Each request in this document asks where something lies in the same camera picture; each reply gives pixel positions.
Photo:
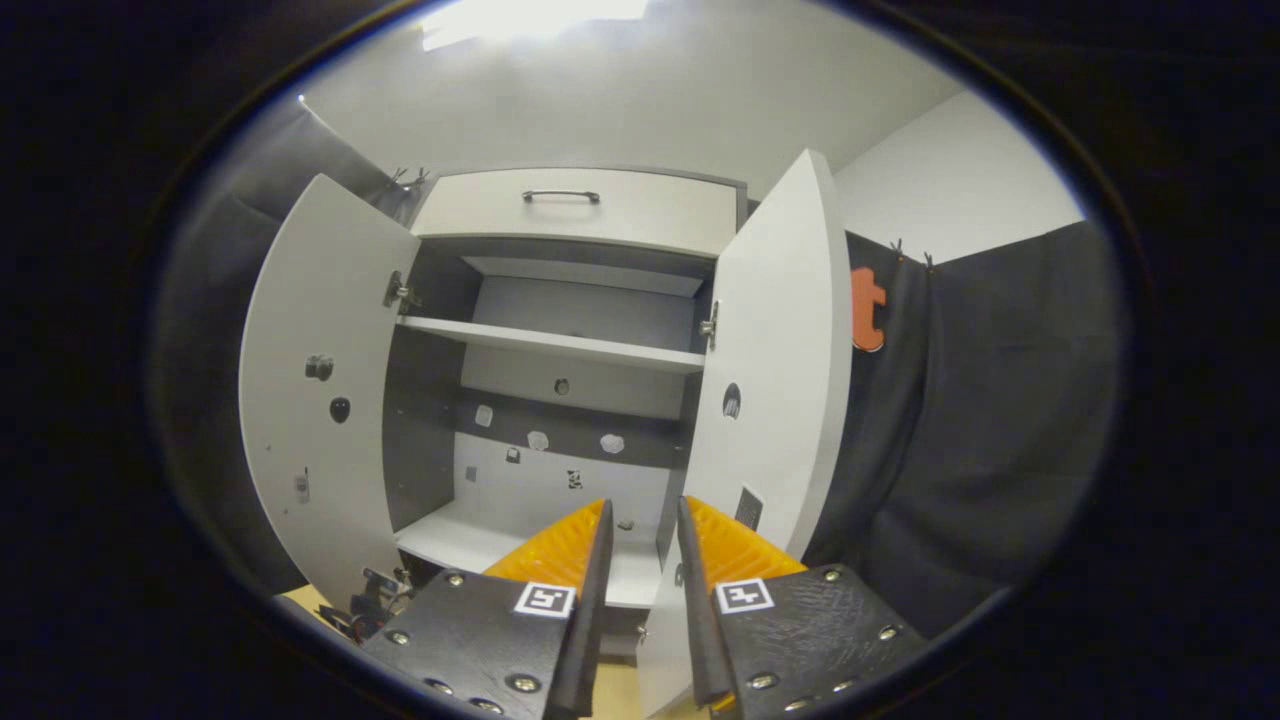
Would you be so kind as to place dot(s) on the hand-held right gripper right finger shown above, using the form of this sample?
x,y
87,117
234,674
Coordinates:
x,y
697,620

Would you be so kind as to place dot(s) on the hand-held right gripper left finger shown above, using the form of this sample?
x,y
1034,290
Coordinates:
x,y
590,620

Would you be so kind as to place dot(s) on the white cabinet shelf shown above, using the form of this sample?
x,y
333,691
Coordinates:
x,y
590,275
550,345

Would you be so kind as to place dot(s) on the white door with camera sticker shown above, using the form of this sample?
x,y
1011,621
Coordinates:
x,y
320,300

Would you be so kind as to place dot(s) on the black backdrop cloth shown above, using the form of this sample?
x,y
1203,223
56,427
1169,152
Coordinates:
x,y
230,200
1000,420

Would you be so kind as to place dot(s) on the white shoe cabinet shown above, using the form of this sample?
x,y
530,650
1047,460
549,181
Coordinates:
x,y
570,310

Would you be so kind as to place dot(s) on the metal door hinge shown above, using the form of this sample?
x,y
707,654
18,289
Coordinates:
x,y
400,292
709,325

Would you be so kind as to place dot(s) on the white cabinet drawer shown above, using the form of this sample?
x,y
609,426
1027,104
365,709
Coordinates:
x,y
650,215

